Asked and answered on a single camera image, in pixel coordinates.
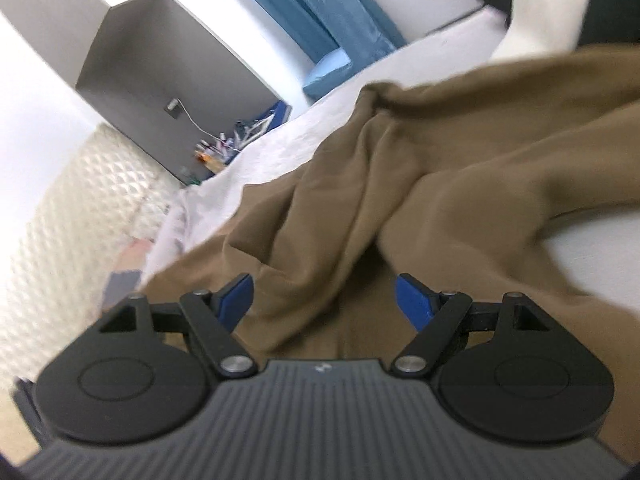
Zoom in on brown hooded sweatshirt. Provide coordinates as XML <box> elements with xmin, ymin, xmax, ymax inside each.
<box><xmin>144</xmin><ymin>46</ymin><xmax>639</xmax><ymax>461</ymax></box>

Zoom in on cream quilted headboard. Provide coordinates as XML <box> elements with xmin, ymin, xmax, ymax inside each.
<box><xmin>0</xmin><ymin>123</ymin><xmax>177</xmax><ymax>391</ymax></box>

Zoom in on wall charger with white cable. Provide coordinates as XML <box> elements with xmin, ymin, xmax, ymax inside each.
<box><xmin>164</xmin><ymin>96</ymin><xmax>222</xmax><ymax>146</ymax></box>

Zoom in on black and white fleece garment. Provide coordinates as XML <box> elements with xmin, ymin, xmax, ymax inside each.
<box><xmin>480</xmin><ymin>0</ymin><xmax>639</xmax><ymax>62</ymax></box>

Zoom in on blue curtain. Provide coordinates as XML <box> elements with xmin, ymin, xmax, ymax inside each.
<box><xmin>255</xmin><ymin>0</ymin><xmax>406</xmax><ymax>68</ymax></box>

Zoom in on bottles on nightstand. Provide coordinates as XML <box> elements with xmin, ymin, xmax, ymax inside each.
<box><xmin>194</xmin><ymin>132</ymin><xmax>240</xmax><ymax>174</ymax></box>

